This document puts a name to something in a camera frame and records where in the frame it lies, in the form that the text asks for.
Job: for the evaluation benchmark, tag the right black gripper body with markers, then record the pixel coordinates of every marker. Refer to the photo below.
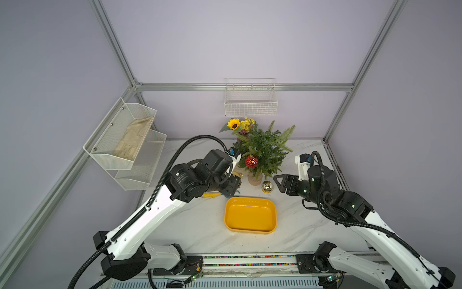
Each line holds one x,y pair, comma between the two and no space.
298,188

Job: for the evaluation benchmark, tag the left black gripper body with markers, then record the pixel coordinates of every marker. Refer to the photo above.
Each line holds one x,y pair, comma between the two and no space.
227,186

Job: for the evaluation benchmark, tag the shiny gold ball ornament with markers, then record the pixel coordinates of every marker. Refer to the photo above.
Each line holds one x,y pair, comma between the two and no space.
267,187

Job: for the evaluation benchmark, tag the blue yellow toy rake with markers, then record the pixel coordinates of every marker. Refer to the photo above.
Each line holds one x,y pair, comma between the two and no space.
211,195

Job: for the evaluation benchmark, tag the yellow plastic tray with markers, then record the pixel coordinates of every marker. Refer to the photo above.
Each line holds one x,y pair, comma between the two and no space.
250,215

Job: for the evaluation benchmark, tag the red glitter ball ornament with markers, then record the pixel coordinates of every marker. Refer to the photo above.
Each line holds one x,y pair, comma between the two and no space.
251,162

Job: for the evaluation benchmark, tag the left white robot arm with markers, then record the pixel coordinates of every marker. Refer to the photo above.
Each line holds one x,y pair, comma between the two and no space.
128,253

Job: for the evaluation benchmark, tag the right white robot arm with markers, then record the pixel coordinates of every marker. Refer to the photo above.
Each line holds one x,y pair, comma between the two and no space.
406,268

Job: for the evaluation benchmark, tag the small green christmas tree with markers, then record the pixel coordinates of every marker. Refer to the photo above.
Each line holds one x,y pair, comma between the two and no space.
269,146

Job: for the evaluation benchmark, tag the sunflower bouquet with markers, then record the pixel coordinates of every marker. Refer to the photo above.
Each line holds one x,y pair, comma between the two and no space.
239,126

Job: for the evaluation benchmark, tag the beige cloth in shelf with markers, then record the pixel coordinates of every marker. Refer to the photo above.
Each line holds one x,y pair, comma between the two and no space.
133,138

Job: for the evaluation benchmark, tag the white two-tier mesh shelf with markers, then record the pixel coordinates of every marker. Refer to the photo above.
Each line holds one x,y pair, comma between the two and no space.
130,175

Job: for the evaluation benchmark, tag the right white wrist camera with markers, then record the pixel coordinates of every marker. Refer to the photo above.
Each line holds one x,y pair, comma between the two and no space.
303,164

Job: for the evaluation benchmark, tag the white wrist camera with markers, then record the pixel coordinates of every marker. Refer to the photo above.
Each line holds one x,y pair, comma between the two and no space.
235,155
303,164

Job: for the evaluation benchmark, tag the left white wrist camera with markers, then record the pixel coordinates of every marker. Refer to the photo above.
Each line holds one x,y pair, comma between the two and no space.
235,155

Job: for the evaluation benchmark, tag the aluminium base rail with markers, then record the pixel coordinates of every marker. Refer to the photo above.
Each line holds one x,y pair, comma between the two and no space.
240,271

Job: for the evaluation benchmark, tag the white wire wall basket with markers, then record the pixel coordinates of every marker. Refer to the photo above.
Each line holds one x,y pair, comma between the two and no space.
251,97

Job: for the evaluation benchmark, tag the aluminium enclosure frame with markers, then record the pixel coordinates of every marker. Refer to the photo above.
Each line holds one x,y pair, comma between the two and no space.
48,50

